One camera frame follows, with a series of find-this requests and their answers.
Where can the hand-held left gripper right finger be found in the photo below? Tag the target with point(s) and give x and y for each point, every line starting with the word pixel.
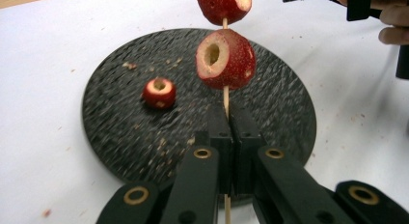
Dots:
pixel 243 166

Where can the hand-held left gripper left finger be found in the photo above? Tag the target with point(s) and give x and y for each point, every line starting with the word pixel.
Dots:
pixel 225 159

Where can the thin wooden skewer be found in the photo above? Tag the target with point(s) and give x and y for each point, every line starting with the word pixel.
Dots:
pixel 226 100

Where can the red cored hawthorn fruit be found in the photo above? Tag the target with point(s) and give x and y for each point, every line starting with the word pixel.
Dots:
pixel 236 61
pixel 159 95
pixel 222 6

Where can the round black textured plate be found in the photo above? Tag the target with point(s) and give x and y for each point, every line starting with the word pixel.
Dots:
pixel 128 127

